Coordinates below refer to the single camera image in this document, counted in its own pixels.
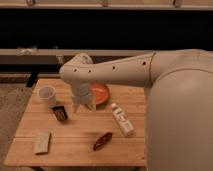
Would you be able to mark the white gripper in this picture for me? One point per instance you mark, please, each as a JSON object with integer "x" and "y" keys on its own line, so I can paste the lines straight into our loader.
{"x": 82, "y": 94}

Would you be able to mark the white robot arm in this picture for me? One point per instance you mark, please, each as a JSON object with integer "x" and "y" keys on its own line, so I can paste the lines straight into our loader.
{"x": 179, "y": 111}

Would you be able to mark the orange plate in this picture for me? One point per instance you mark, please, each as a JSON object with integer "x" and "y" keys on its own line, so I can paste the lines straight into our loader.
{"x": 101, "y": 93}

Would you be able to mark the white paper cup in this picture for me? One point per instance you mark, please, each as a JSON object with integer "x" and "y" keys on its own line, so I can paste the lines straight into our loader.
{"x": 48, "y": 95}

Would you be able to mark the wooden table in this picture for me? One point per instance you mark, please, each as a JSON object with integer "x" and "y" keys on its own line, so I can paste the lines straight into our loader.
{"x": 71, "y": 143}

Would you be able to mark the white plastic bottle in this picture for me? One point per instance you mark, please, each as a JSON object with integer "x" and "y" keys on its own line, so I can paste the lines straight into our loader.
{"x": 121, "y": 119}

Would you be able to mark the beige sponge block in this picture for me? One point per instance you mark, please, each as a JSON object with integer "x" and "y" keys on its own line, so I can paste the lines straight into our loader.
{"x": 41, "y": 145}

